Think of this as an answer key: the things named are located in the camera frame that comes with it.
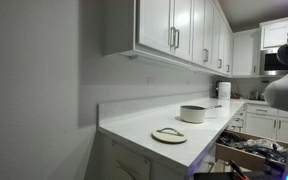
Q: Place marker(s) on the black red tool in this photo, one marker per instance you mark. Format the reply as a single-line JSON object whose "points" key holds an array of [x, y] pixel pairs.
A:
{"points": [[238, 174]]}

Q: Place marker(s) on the stainless steel microwave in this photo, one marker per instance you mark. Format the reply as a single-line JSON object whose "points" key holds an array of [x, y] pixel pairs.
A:
{"points": [[270, 65]]}

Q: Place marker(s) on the wooden drawer with cables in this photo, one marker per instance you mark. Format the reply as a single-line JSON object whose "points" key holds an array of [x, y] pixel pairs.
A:
{"points": [[251, 152]]}

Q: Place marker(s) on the white wall outlet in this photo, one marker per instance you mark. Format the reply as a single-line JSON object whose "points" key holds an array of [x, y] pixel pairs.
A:
{"points": [[150, 80]]}

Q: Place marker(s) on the white paper towel roll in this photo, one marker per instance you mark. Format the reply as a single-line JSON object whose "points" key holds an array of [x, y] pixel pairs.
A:
{"points": [[224, 90]]}

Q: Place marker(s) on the cream pot lid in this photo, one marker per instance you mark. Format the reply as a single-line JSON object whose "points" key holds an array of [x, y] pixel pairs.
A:
{"points": [[169, 135]]}

